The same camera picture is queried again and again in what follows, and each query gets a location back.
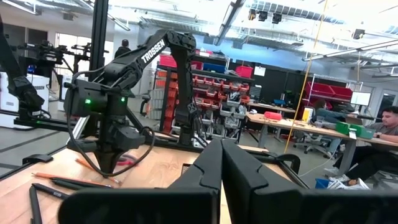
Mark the black background robot arm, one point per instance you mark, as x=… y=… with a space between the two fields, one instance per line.
x=21 y=90

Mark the seated person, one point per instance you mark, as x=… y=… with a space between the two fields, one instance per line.
x=385 y=127
x=326 y=115

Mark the orange pencil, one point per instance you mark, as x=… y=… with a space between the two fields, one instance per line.
x=62 y=179
x=85 y=164

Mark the standing person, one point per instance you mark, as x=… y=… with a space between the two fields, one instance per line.
x=122 y=49

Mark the black vertical frame post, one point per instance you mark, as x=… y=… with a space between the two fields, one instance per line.
x=99 y=37

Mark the shelving rack with bins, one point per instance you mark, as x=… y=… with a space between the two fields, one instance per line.
x=211 y=90

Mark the black table camera mount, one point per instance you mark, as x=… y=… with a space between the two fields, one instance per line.
x=37 y=158

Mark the white lit computer monitor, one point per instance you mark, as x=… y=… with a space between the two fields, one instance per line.
x=360 y=98

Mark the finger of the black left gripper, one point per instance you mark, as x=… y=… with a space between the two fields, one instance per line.
x=102 y=158
x=115 y=158

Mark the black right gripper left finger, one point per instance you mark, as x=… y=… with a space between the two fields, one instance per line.
x=186 y=202

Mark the white Trossen carton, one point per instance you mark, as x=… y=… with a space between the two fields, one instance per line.
x=7 y=102

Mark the large red storage bin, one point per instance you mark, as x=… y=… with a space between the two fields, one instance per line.
x=244 y=71
x=168 y=61

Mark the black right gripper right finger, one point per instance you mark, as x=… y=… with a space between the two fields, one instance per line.
x=280 y=205

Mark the long wooden work table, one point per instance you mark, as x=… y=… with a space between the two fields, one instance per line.
x=289 y=124

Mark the black mesh desk organizer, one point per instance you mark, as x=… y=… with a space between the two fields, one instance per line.
x=185 y=169

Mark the blue floor bin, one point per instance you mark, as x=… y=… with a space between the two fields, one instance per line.
x=321 y=183

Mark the yellow container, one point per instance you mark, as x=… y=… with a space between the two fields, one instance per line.
x=307 y=115

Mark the rack of red bins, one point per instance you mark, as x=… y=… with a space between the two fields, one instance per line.
x=329 y=91

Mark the green plastic bin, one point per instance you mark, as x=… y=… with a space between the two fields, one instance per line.
x=363 y=132
x=342 y=127

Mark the long ceiling light bar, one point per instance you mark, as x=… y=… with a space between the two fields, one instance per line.
x=228 y=21
x=351 y=50

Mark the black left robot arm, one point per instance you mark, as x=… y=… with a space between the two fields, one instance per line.
x=152 y=51

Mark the black scale pen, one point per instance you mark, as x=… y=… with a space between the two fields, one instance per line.
x=71 y=184
x=35 y=205
x=49 y=191

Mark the red case on worktable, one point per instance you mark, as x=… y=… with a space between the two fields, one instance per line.
x=272 y=115

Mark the large blue storage bin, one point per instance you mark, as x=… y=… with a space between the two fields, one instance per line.
x=214 y=68

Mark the grey office chair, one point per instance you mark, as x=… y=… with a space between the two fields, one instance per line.
x=314 y=141

